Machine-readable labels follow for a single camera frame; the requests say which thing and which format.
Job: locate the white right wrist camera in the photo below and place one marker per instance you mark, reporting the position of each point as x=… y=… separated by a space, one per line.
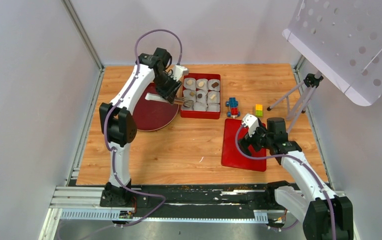
x=251 y=122

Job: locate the round dark red tray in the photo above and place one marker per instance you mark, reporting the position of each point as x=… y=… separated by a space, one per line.
x=152 y=115

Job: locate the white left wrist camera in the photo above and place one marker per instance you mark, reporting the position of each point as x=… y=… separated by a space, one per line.
x=179 y=71

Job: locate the blue red toy car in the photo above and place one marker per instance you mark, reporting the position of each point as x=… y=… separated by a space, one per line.
x=232 y=108

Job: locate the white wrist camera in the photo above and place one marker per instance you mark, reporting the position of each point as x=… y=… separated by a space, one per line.
x=251 y=122
x=179 y=71

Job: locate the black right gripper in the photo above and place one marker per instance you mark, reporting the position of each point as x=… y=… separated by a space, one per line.
x=248 y=140

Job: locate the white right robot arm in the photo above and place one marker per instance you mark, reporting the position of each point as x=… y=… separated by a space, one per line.
x=323 y=213

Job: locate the wooden metal food tongs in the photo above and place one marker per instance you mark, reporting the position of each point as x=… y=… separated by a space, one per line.
x=177 y=100

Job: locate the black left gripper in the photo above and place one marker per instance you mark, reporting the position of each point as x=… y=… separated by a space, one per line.
x=169 y=94

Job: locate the tan cup-shaped chocolate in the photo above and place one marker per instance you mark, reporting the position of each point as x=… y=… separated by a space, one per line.
x=189 y=82

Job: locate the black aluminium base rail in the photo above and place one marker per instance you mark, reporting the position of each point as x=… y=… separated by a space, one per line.
x=189 y=203

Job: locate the brown square chocolate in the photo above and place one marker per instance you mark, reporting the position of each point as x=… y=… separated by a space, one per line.
x=215 y=85

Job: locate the red box lid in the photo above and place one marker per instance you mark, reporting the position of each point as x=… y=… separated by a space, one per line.
x=230 y=156

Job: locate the yellow green toy block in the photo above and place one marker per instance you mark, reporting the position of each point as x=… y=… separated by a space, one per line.
x=258 y=109

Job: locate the perforated white light panel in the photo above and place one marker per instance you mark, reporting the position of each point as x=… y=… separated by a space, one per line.
x=343 y=40

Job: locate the red rectangular chocolate box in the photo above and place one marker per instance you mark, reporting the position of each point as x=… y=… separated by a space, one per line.
x=203 y=108

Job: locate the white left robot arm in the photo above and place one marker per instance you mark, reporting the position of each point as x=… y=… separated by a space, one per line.
x=118 y=125

